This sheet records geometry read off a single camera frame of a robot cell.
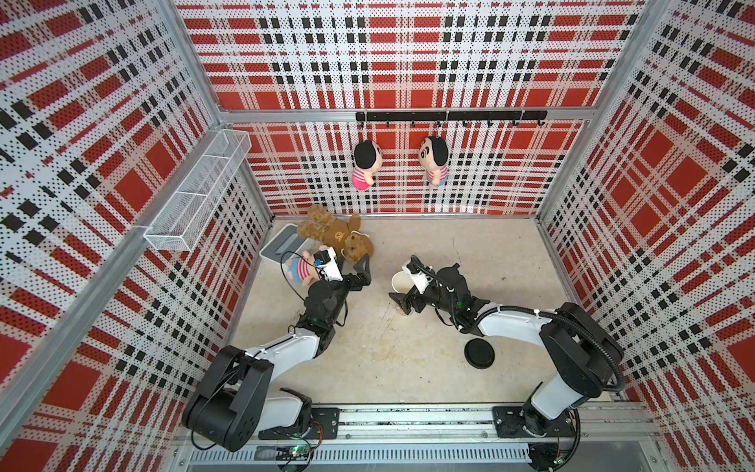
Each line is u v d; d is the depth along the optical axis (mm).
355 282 748
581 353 452
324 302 632
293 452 691
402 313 792
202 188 790
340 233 1045
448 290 662
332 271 728
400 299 766
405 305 766
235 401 420
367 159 930
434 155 915
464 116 887
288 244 1078
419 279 723
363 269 777
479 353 842
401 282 819
